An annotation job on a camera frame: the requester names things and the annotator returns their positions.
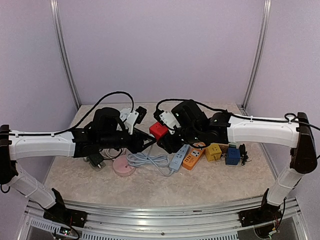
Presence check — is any long white power strip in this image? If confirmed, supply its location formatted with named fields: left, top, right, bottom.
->
left=120, top=108, right=132, bottom=122

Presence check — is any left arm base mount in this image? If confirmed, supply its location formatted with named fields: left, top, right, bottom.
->
left=43, top=208, right=88, bottom=228

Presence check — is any light blue cable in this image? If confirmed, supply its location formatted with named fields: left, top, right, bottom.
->
left=126, top=146, right=175, bottom=177

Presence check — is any yellow cube socket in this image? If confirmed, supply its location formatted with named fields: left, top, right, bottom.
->
left=204, top=143, right=222, bottom=162

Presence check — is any red cube socket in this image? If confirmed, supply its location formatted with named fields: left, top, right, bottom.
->
left=149, top=122, right=169, bottom=141

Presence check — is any dark green cube socket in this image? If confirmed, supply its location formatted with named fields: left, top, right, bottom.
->
left=86, top=153, right=104, bottom=171

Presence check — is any left aluminium frame post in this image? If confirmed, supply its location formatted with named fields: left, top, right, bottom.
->
left=49, top=0, right=82, bottom=110

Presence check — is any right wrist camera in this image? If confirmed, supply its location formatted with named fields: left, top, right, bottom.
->
left=153, top=109, right=181, bottom=135

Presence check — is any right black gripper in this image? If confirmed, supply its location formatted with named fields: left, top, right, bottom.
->
left=155, top=126, right=202, bottom=154

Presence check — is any black power adapter with cable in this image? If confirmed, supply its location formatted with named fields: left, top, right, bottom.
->
left=238, top=143, right=249, bottom=166

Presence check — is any orange power adapter socket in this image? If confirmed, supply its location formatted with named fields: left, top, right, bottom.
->
left=182, top=142, right=205, bottom=171

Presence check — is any mint green USB charger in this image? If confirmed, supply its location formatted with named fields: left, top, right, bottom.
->
left=228, top=142, right=237, bottom=149

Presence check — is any pink cable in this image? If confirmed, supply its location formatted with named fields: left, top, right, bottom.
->
left=99, top=147, right=127, bottom=161

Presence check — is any round pink power socket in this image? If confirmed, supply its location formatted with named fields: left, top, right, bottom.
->
left=112, top=155, right=136, bottom=177

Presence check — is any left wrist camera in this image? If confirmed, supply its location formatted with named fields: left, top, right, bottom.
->
left=123, top=106, right=147, bottom=135

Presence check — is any aluminium frame post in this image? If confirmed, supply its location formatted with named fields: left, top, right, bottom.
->
left=49, top=0, right=82, bottom=110
left=241, top=0, right=272, bottom=111

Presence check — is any aluminium front rail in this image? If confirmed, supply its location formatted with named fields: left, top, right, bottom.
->
left=17, top=197, right=310, bottom=240

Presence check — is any light blue power strip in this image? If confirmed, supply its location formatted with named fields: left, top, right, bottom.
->
left=169, top=144, right=190, bottom=172

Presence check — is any blue cube socket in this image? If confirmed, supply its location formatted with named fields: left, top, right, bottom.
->
left=225, top=147, right=241, bottom=166

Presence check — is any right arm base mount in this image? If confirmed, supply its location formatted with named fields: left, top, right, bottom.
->
left=238, top=207, right=282, bottom=227

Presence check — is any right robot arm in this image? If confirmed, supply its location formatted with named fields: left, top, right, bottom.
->
left=153, top=99, right=319, bottom=222

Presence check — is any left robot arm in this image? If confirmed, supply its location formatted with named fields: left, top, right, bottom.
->
left=0, top=104, right=156, bottom=223

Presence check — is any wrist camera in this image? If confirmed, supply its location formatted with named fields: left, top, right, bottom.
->
left=123, top=106, right=147, bottom=135
left=153, top=109, right=181, bottom=135

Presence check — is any right aluminium frame post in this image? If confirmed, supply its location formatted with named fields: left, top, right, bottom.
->
left=241, top=0, right=272, bottom=111

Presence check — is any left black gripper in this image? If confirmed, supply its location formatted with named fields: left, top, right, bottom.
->
left=99, top=126, right=156, bottom=154

